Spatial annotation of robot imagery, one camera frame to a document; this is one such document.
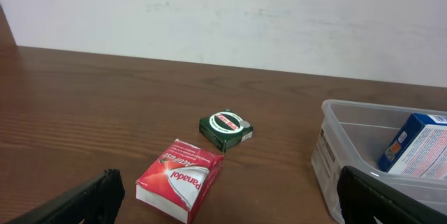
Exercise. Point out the green Zam-Buk box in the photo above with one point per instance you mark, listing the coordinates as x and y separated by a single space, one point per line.
225 129

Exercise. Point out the red Panadol box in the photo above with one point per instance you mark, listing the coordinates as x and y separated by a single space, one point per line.
178 181

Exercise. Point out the clear plastic container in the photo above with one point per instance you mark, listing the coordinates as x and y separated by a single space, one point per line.
357 134

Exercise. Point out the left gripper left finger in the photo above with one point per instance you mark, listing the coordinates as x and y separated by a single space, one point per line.
94 202

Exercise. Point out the blue Kool Fever box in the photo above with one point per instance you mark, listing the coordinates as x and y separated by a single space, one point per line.
418 149

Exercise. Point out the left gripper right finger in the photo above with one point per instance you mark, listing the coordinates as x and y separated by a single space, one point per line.
365 200

